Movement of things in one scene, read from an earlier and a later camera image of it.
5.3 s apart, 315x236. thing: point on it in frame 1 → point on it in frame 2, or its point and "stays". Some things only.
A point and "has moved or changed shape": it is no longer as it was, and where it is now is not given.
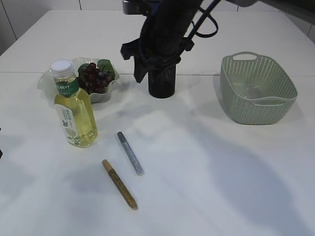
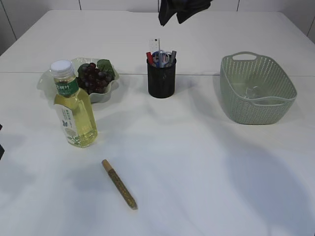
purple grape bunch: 95,78 stays
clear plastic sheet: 254,92 stays
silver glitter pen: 134,161 has moved or changed shape
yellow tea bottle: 74,105 stays
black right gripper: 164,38 → 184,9
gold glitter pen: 132,203 stays
